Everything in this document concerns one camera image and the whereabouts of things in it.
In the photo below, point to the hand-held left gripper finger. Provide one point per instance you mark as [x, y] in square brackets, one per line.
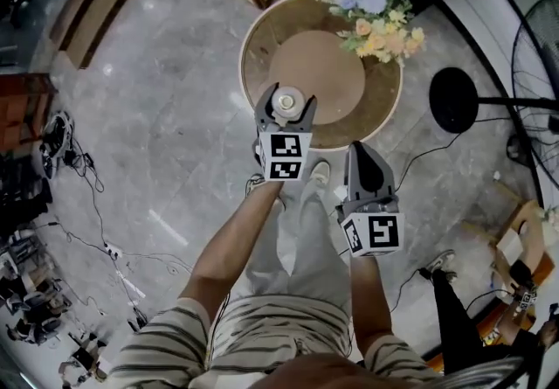
[263, 114]
[308, 116]

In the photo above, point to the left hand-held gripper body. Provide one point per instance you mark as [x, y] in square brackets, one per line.
[286, 144]

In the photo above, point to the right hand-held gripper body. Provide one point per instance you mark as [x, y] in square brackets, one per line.
[384, 232]

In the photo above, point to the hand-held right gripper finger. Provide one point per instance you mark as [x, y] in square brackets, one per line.
[354, 182]
[384, 186]

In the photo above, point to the person's right forearm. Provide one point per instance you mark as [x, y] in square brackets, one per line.
[371, 304]

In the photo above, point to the person's left forearm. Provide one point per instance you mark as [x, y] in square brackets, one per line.
[231, 247]

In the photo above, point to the round glass side table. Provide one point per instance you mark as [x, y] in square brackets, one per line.
[323, 72]

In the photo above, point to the person's right white shoe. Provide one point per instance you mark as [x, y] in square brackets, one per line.
[319, 175]

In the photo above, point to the person's white shoe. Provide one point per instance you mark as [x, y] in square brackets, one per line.
[254, 185]
[319, 175]

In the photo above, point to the person's left white shoe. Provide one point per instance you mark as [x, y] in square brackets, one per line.
[254, 185]

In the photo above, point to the person's grey trousers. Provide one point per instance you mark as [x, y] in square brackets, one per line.
[305, 256]

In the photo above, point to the pastel artificial flower bouquet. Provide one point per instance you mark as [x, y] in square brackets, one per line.
[375, 24]

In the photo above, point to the small white box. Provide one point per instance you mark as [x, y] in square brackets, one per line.
[511, 247]

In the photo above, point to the small black round device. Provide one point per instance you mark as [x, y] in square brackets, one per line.
[518, 147]

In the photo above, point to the orange wooden bench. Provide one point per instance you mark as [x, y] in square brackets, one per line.
[491, 326]

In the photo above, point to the light wooden chair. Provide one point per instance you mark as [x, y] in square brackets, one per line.
[530, 221]

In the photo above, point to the person's striped beige shirt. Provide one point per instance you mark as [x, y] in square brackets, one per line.
[262, 326]

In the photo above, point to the long wooden floor platform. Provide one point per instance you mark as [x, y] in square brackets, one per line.
[96, 7]

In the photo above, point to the white platform black edge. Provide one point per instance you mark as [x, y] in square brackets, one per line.
[476, 7]

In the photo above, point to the white power strip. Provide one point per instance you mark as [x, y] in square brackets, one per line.
[113, 250]

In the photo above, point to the grey white handheld device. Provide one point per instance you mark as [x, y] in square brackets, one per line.
[57, 138]

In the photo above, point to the brown wooden cabinet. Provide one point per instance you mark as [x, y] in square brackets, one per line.
[22, 112]

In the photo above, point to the black pedestal fan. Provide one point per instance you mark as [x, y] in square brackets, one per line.
[452, 101]

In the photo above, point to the black camera equipment pile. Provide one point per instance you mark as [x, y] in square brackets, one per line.
[22, 190]

